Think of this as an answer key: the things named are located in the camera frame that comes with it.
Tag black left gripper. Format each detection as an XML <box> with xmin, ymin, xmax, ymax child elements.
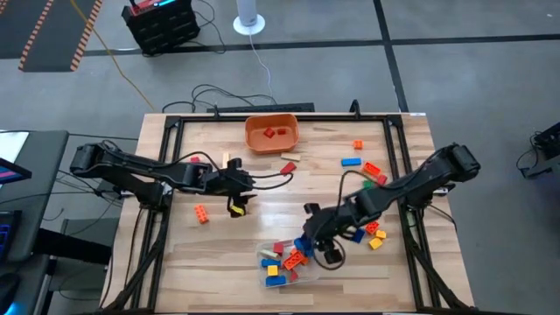
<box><xmin>202</xmin><ymin>165</ymin><xmax>260</xmax><ymax>219</ymax></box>

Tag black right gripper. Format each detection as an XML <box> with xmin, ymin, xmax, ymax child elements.
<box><xmin>303</xmin><ymin>199</ymin><xmax>365</xmax><ymax>257</ymax></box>

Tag clear plastic bin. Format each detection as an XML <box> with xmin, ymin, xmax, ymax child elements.
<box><xmin>255</xmin><ymin>238</ymin><xmax>321</xmax><ymax>289</ymax></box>

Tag orange plastic bin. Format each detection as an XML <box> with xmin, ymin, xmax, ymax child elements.
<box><xmin>243</xmin><ymin>113</ymin><xmax>301</xmax><ymax>155</ymax></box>

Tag black power strip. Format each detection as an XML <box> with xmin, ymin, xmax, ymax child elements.
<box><xmin>206</xmin><ymin>102</ymin><xmax>316</xmax><ymax>114</ymax></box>

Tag white round-base stand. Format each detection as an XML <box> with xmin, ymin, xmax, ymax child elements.
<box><xmin>233</xmin><ymin>0</ymin><xmax>266</xmax><ymax>36</ymax></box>

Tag black crate red top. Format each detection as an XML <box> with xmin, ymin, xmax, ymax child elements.
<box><xmin>121</xmin><ymin>0</ymin><xmax>201</xmax><ymax>57</ymax></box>

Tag dark grey side desk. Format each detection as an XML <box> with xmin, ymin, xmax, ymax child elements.
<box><xmin>0</xmin><ymin>129</ymin><xmax>71</xmax><ymax>263</ymax></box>

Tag dark monitor screen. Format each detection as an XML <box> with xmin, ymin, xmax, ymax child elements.
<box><xmin>0</xmin><ymin>157</ymin><xmax>33</xmax><ymax>186</ymax></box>

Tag backlit black keyboard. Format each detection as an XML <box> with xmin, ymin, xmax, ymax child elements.
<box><xmin>0</xmin><ymin>209</ymin><xmax>23</xmax><ymax>263</ymax></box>

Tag black mat orange striped edge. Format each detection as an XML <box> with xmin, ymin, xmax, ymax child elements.
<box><xmin>0</xmin><ymin>0</ymin><xmax>53</xmax><ymax>60</ymax></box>
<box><xmin>17</xmin><ymin>0</ymin><xmax>104</xmax><ymax>74</ymax></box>

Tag black equipment stand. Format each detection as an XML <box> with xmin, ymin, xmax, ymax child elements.
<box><xmin>515</xmin><ymin>121</ymin><xmax>560</xmax><ymax>179</ymax></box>

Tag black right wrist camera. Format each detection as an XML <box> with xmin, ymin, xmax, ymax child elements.
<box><xmin>323</xmin><ymin>248</ymin><xmax>345</xmax><ymax>265</ymax></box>

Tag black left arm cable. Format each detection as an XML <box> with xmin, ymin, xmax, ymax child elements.
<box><xmin>242</xmin><ymin>171</ymin><xmax>296</xmax><ymax>192</ymax></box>

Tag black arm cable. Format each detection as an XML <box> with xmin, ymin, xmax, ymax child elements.
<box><xmin>312</xmin><ymin>169</ymin><xmax>377</xmax><ymax>271</ymax></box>
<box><xmin>242</xmin><ymin>171</ymin><xmax>296</xmax><ymax>192</ymax></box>

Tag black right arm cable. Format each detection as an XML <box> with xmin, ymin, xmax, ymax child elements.
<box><xmin>312</xmin><ymin>169</ymin><xmax>377</xmax><ymax>271</ymax></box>

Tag black floor cables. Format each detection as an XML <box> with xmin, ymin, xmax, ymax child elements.
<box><xmin>161</xmin><ymin>84</ymin><xmax>279</xmax><ymax>114</ymax></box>

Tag black metal table frame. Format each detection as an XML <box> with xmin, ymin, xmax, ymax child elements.
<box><xmin>102</xmin><ymin>99</ymin><xmax>473</xmax><ymax>315</ymax></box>

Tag white floor cable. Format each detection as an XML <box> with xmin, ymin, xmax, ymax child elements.
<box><xmin>248</xmin><ymin>33</ymin><xmax>275</xmax><ymax>100</ymax></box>

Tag yellow cable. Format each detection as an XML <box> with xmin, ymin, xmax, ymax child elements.
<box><xmin>68</xmin><ymin>0</ymin><xmax>157</xmax><ymax>113</ymax></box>

